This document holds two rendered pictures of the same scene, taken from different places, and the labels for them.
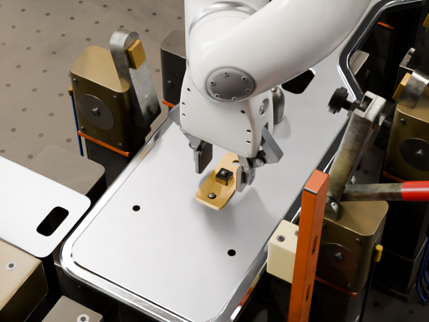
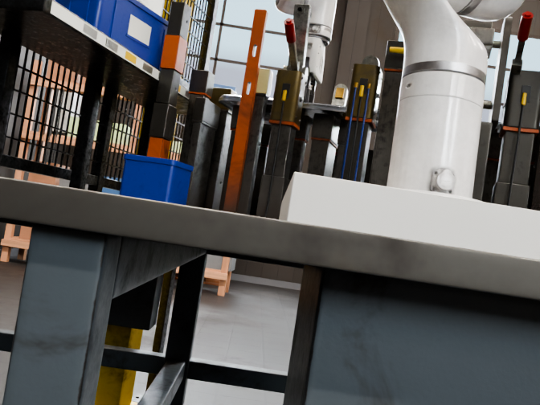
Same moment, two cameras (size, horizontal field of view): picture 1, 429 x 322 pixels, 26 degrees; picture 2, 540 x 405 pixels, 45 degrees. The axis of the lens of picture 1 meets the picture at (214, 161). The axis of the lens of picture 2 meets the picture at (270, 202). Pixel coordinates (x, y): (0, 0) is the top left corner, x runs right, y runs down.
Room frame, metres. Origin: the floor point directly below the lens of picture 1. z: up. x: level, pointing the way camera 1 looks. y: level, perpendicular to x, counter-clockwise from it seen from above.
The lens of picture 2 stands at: (0.26, -1.59, 0.69)
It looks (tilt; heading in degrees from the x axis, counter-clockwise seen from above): 2 degrees up; 75
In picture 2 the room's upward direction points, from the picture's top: 9 degrees clockwise
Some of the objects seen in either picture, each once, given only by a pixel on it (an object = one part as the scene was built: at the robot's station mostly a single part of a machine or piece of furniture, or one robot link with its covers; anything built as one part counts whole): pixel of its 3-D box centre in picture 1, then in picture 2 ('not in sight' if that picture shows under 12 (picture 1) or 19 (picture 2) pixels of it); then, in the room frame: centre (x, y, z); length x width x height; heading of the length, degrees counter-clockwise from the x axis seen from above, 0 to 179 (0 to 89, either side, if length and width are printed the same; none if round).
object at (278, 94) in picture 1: (272, 106); not in sight; (0.83, -0.07, 1.02); 0.03 x 0.03 x 0.07
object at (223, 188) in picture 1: (224, 177); not in sight; (0.72, -0.01, 1.01); 0.08 x 0.04 x 0.01; 150
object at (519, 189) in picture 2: not in sight; (513, 167); (1.05, -0.45, 0.89); 0.12 x 0.07 x 0.38; 60
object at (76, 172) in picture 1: (67, 234); not in sight; (0.76, 0.20, 0.84); 0.12 x 0.07 x 0.28; 60
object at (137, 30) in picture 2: not in sight; (111, 31); (0.22, -0.01, 1.09); 0.30 x 0.17 x 0.13; 53
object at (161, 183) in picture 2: not in sight; (156, 182); (0.36, -0.31, 0.75); 0.11 x 0.10 x 0.09; 150
